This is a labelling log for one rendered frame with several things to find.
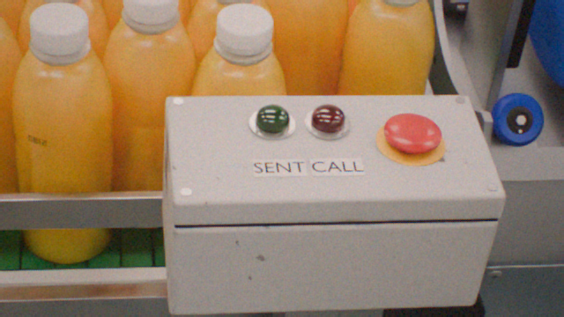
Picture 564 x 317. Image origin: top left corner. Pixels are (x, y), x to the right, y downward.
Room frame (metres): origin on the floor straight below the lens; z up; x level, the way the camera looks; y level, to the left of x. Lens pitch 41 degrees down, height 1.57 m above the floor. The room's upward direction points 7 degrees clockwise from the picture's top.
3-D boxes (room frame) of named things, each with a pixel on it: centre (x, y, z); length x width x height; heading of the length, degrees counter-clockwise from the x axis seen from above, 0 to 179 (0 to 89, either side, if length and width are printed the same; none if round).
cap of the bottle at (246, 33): (0.68, 0.04, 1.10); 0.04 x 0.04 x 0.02
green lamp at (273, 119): (0.57, 0.01, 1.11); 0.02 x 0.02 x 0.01
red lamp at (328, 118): (0.58, -0.03, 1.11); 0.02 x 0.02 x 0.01
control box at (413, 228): (0.56, -0.03, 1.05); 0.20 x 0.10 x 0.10; 101
